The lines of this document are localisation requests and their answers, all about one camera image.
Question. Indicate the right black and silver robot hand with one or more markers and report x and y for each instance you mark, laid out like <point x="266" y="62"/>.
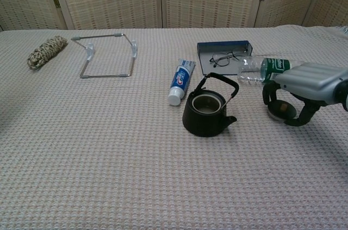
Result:
<point x="310" y="80"/>

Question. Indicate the black round teapot lid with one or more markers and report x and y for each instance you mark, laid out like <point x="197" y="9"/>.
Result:
<point x="282" y="109"/>

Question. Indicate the black cast iron teapot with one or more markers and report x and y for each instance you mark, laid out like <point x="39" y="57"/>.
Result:
<point x="204" y="124"/>

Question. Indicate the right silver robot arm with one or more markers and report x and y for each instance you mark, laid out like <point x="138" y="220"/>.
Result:
<point x="344" y="94"/>

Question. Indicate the clear bottle with green label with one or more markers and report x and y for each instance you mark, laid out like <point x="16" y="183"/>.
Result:
<point x="251" y="73"/>

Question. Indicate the open blue glasses case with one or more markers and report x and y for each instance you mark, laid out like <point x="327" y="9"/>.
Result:
<point x="225" y="43"/>

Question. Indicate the blue white toothpaste tube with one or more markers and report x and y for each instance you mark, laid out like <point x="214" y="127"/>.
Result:
<point x="180" y="80"/>

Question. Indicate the beige woven tablecloth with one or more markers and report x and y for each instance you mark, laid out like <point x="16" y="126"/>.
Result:
<point x="136" y="173"/>

